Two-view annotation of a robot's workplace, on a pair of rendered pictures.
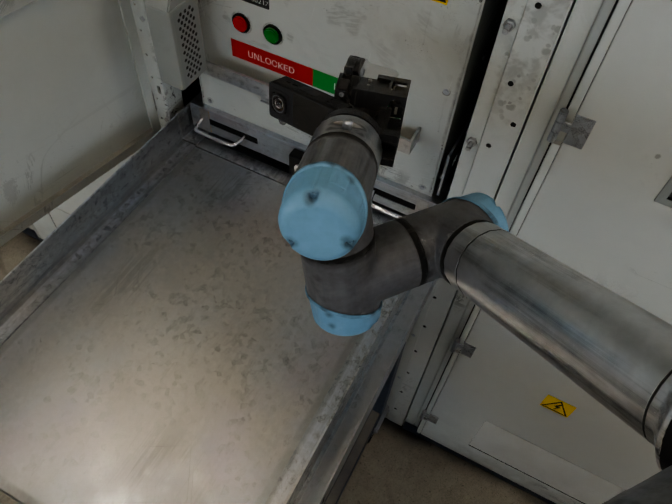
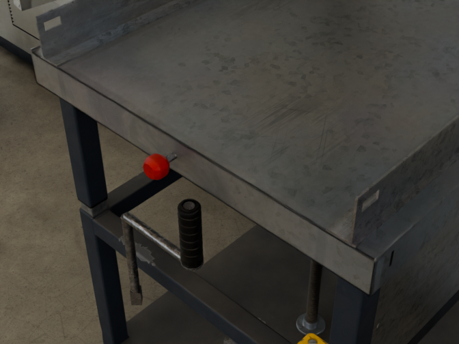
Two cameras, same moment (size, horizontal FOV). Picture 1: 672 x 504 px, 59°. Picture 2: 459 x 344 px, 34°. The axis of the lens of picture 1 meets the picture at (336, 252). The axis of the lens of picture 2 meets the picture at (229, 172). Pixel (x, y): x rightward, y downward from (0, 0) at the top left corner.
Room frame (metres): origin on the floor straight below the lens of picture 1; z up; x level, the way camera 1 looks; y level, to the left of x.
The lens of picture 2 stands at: (-0.54, 0.02, 1.43)
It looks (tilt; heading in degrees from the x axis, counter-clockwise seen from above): 40 degrees down; 21
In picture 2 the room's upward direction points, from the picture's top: 1 degrees counter-clockwise
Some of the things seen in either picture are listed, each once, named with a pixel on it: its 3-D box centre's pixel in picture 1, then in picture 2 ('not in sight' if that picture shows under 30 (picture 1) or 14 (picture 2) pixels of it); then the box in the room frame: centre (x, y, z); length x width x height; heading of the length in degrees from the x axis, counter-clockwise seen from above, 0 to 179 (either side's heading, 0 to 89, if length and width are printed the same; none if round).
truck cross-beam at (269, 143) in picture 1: (314, 154); not in sight; (0.83, 0.06, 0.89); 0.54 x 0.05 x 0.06; 67
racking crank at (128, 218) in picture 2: not in sight; (160, 259); (0.14, 0.38, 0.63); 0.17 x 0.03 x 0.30; 66
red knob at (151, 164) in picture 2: not in sight; (161, 163); (0.13, 0.36, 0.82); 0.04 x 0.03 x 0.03; 157
